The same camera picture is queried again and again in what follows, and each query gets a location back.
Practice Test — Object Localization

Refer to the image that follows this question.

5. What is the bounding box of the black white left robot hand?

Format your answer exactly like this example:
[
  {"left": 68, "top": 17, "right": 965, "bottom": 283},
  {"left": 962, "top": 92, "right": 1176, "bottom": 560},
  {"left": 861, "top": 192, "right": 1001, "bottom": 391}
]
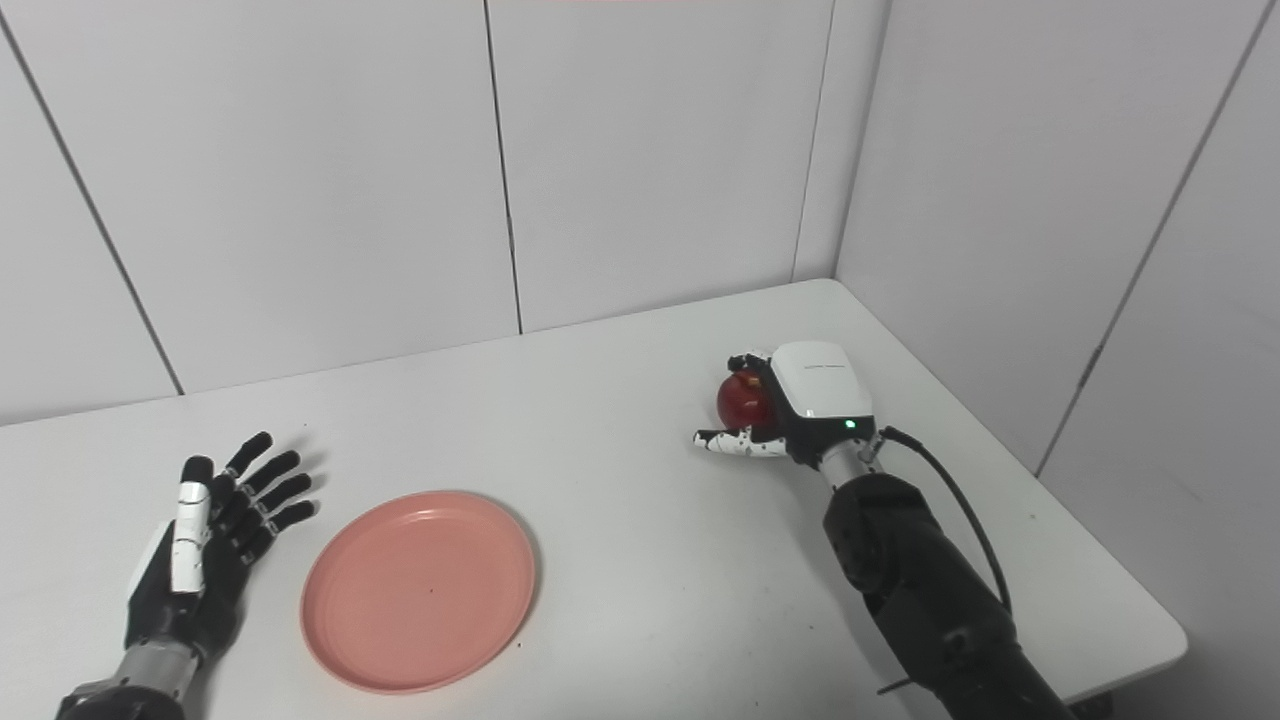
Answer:
[{"left": 124, "top": 431, "right": 319, "bottom": 667}]

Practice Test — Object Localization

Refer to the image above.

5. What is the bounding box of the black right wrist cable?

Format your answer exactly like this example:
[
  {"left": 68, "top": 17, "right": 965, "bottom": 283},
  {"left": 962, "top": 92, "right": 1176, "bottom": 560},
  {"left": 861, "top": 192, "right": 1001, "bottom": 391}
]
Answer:
[{"left": 876, "top": 426, "right": 1014, "bottom": 697}]

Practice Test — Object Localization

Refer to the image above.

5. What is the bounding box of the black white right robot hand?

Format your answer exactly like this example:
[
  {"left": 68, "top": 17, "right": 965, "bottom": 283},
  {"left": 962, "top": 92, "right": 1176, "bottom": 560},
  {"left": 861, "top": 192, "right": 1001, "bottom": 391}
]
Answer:
[{"left": 694, "top": 341, "right": 882, "bottom": 470}]

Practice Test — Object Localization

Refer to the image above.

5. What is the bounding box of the red apple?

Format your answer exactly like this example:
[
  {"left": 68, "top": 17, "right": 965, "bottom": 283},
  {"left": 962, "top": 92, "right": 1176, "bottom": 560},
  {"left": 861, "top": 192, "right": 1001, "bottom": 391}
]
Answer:
[{"left": 716, "top": 370, "right": 777, "bottom": 432}]

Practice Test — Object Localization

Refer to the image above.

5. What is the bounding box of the pink round plate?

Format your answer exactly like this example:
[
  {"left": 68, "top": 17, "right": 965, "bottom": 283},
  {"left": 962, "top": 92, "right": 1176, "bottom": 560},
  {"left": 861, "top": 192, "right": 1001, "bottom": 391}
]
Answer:
[{"left": 300, "top": 490, "right": 538, "bottom": 696}]

